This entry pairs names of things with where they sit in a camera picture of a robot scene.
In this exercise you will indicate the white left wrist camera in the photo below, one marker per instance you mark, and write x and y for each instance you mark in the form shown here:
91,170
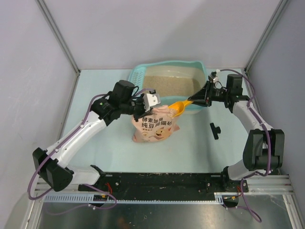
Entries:
151,99

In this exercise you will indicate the yellow plastic litter scoop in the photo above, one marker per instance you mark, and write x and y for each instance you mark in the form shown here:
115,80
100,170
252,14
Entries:
179,107

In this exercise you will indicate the beige cat litter in box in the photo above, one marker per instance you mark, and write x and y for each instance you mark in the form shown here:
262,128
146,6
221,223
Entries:
172,86

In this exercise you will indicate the aluminium corner post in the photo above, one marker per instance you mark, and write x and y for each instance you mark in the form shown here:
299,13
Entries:
57,34
275,18

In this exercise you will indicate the aluminium frame rail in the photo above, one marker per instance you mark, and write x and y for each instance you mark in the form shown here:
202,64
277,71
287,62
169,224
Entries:
270,183

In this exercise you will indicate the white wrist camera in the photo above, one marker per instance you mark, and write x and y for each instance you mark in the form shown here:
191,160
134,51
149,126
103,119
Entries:
151,99
213,77

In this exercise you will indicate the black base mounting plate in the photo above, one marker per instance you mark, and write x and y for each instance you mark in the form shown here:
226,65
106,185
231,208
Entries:
166,186

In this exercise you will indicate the left aluminium corner post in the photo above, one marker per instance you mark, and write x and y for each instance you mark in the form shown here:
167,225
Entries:
57,34

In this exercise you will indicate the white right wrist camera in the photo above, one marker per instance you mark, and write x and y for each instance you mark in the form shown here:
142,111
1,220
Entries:
213,77

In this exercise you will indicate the right aluminium corner post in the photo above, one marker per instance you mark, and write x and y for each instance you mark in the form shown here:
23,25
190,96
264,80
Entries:
275,18

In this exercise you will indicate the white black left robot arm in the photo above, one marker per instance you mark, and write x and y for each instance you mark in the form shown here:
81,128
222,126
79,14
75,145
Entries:
52,164

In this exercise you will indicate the teal and beige litter box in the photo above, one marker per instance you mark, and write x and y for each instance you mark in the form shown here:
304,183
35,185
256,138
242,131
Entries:
185,69

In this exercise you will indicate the black t-shaped plastic part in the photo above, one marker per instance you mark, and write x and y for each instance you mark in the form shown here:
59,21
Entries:
215,131

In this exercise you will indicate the white slotted cable duct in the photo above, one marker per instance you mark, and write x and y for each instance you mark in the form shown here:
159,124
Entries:
101,199

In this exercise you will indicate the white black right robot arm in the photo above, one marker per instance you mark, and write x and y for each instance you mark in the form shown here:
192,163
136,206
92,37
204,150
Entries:
264,148

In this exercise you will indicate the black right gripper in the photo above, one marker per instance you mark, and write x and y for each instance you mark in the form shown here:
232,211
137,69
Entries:
204,96

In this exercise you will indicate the pink cat litter bag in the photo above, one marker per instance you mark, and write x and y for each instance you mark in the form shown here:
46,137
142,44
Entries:
157,126

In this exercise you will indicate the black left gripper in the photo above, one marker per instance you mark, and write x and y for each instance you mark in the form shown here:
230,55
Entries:
143,113

